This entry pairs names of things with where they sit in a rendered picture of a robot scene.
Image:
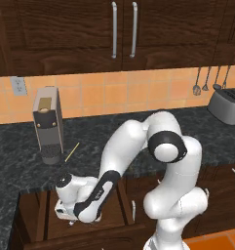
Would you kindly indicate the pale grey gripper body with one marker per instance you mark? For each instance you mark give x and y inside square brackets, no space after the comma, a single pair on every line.
[70,220]

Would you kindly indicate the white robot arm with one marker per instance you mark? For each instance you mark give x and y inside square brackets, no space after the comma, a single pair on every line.
[174,201]

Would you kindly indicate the open dark wooden drawer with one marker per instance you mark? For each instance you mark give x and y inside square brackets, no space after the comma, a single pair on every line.
[54,229]

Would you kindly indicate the dark wood base drawer front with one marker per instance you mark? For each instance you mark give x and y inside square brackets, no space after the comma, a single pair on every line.
[219,174]

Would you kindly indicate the hanging grey whisk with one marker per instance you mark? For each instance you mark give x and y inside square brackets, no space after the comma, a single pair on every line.
[196,88]

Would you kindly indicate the thin yellow stick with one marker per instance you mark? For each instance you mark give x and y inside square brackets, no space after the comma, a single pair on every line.
[72,152]

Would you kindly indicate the dark wood base cupboard door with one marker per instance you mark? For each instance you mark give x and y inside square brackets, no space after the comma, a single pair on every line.
[141,192]

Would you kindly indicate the grey coffee machine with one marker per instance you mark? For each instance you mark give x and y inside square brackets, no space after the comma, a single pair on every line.
[48,130]

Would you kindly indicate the wide dark base cupboard door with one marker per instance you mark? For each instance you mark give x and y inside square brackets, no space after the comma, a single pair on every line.
[223,208]

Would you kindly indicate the large dark wood cupboard door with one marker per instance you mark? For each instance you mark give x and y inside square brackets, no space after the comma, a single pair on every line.
[57,35]

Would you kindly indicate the hanging grey spatula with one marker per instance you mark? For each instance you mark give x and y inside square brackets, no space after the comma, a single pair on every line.
[206,85]

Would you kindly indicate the silver toaster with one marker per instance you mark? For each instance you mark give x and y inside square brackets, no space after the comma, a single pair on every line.
[227,105]

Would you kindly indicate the hanging grey ladle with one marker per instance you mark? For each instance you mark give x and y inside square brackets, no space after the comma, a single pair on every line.
[216,85]

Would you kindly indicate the hanging grey fork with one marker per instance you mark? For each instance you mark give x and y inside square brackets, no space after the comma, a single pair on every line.
[225,79]

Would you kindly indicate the narrow dark wood cupboard door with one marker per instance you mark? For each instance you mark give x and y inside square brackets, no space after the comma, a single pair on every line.
[231,29]

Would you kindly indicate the white wall socket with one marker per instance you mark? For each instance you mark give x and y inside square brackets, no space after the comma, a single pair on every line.
[19,86]

